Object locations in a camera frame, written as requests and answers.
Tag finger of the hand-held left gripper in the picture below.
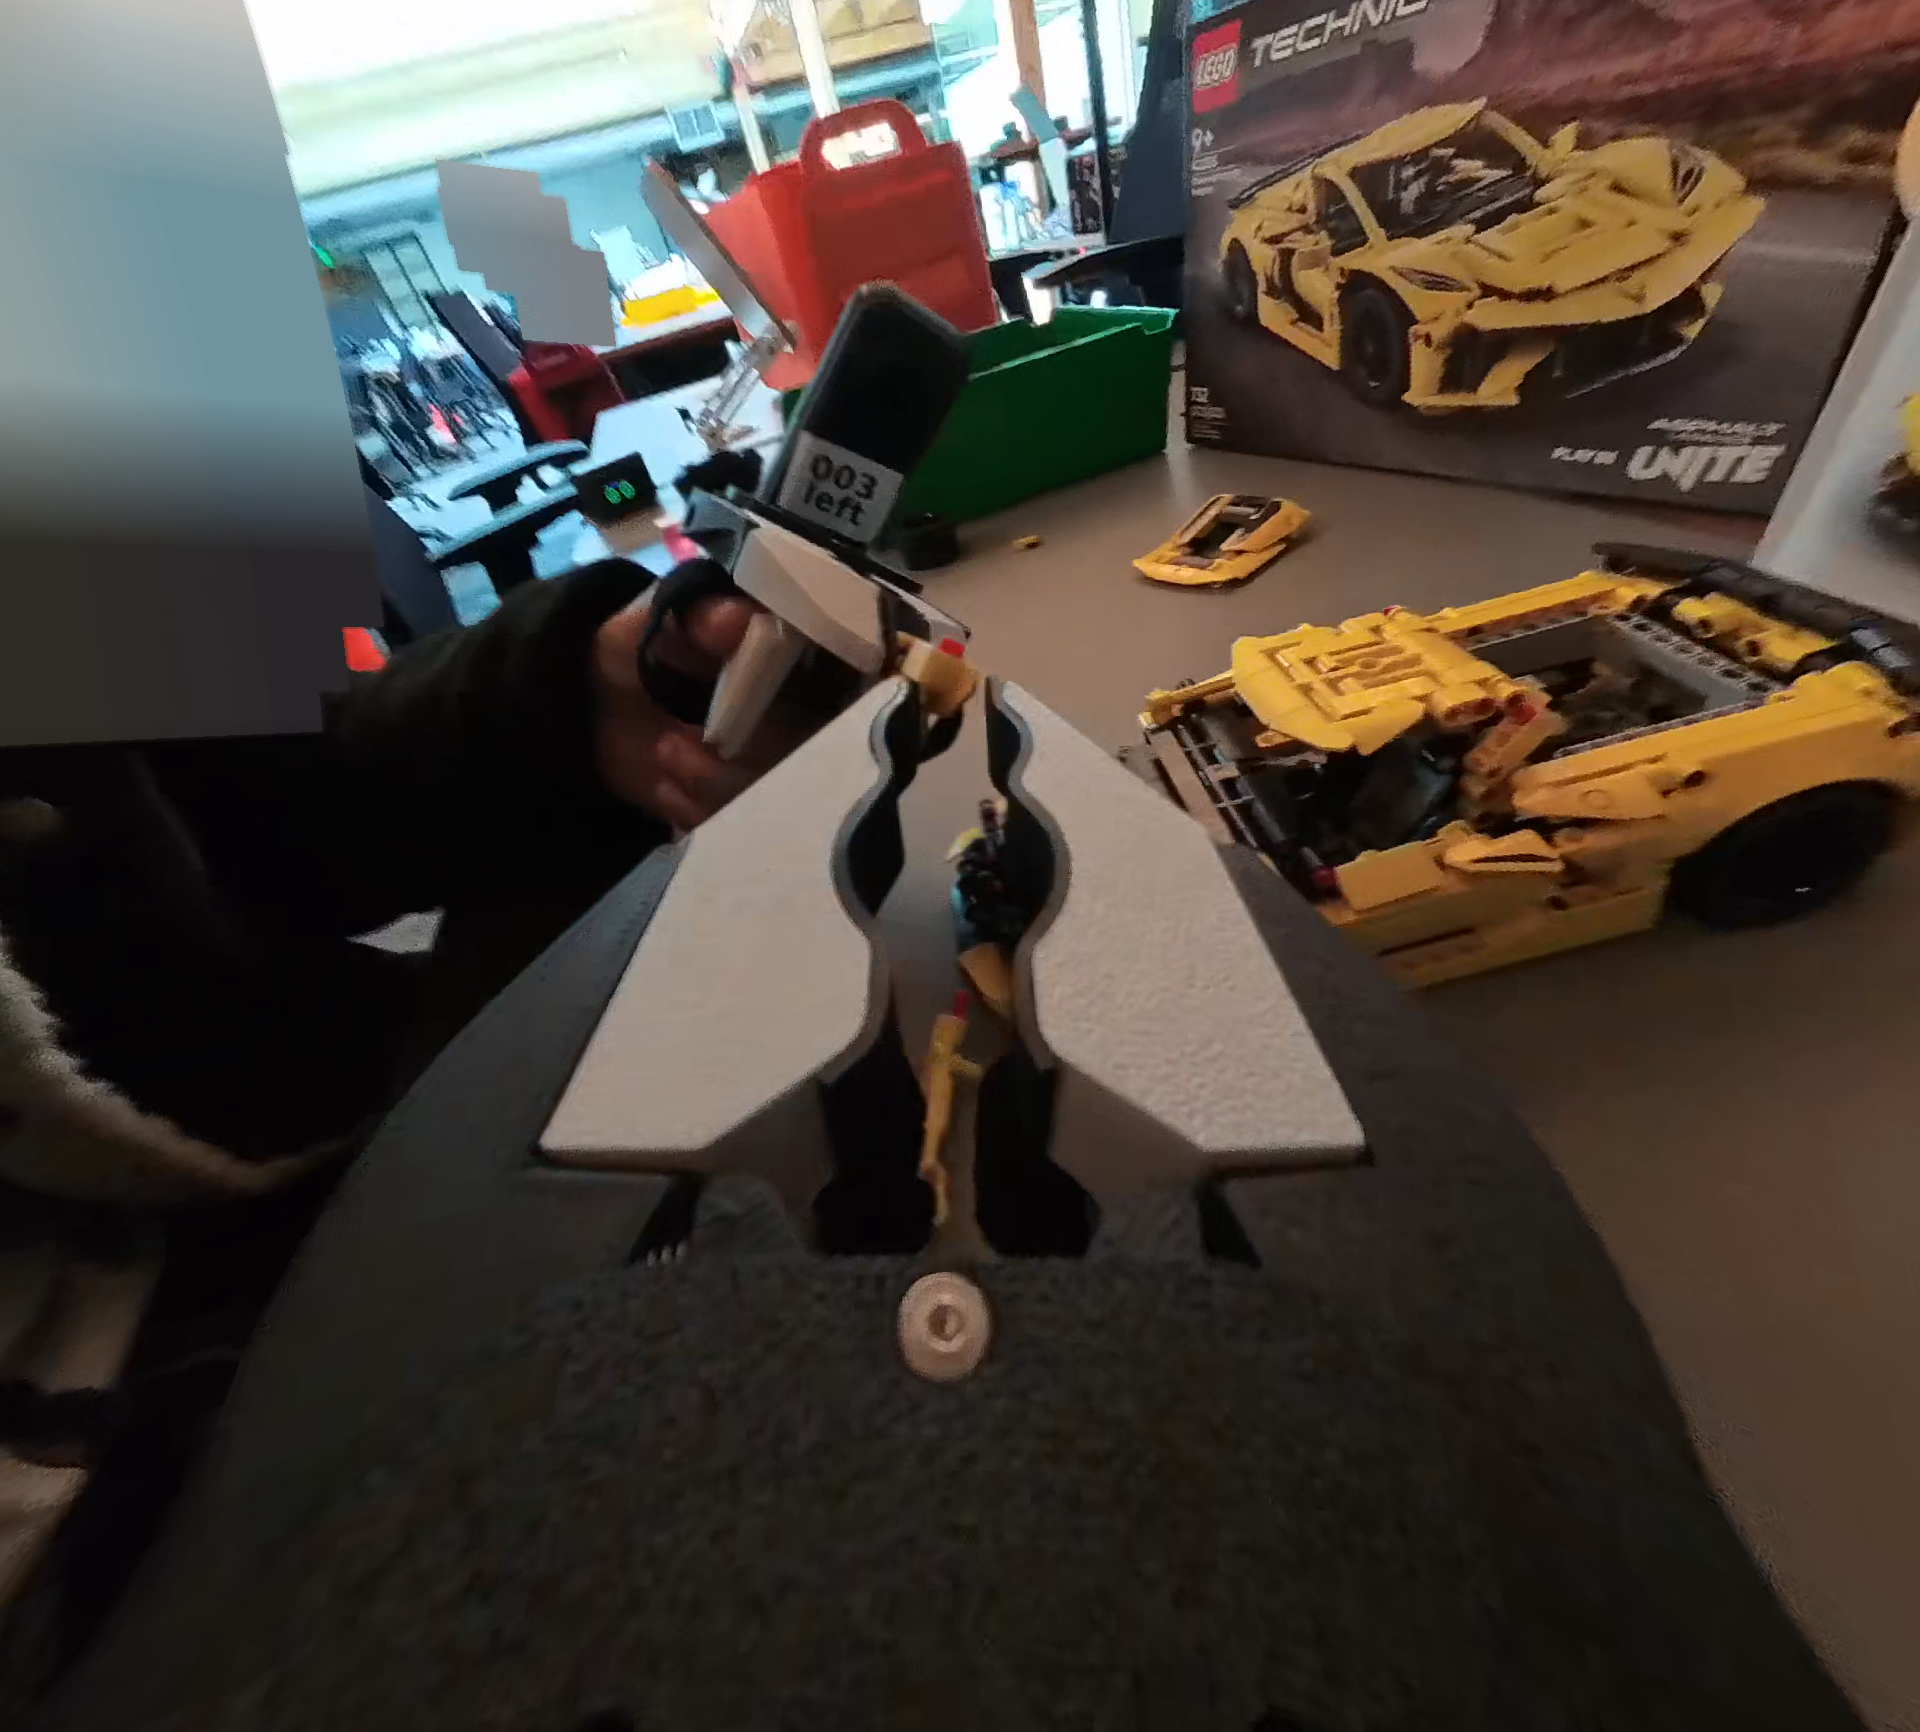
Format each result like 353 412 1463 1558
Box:
874 580 975 661
733 527 920 683

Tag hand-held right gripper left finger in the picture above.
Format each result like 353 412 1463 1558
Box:
540 676 936 1259

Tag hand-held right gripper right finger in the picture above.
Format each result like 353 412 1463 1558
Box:
979 679 1370 1252

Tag yellow black brick subassembly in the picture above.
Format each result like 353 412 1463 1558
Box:
914 795 1040 1233

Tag yellow brick car model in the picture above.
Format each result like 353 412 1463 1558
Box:
1124 543 1920 993

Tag person's left forearm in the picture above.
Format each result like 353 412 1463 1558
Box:
323 557 678 928

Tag white desk lamp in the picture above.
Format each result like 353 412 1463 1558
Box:
641 160 801 455

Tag grey desk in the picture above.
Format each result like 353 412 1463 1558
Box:
593 382 1920 1732

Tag person's left hand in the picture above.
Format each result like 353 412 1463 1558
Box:
588 589 801 838

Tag red bag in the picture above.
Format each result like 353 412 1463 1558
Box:
702 100 1003 395

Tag green plastic bin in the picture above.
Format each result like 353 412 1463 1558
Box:
781 306 1177 530

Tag yellow car roof section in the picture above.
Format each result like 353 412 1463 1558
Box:
1133 490 1312 590

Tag black office chair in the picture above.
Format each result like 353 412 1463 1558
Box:
426 443 599 605

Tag person's fleece-collared jacket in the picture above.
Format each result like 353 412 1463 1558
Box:
0 749 453 1216

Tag toy car set box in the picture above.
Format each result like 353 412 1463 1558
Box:
1182 0 1920 521

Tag person's light grey hoodie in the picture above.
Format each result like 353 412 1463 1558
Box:
0 1207 229 1614

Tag car instruction booklet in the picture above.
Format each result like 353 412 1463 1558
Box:
1753 97 1920 598

